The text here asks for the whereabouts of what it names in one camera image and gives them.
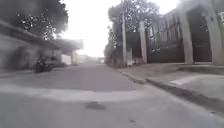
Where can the large dark tree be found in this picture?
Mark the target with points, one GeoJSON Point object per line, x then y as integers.
{"type": "Point", "coordinates": [40, 16]}

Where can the pale pole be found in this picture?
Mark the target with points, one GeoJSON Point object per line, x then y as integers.
{"type": "Point", "coordinates": [124, 40]}

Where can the parked motorcycle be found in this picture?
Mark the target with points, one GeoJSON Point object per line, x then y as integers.
{"type": "Point", "coordinates": [42, 65]}

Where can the dark metal fence with pillars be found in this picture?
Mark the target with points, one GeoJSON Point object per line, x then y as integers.
{"type": "Point", "coordinates": [166, 43]}

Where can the grey asphalt road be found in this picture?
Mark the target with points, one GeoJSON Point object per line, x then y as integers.
{"type": "Point", "coordinates": [100, 78]}

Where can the dark kerb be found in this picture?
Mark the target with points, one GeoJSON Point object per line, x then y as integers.
{"type": "Point", "coordinates": [173, 90]}

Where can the pale concrete pavement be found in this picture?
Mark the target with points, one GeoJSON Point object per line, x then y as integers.
{"type": "Point", "coordinates": [186, 80]}

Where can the row of trees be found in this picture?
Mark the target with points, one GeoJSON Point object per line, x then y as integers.
{"type": "Point", "coordinates": [130, 20]}

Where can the low building with awning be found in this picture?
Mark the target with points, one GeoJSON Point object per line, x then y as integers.
{"type": "Point", "coordinates": [23, 50]}

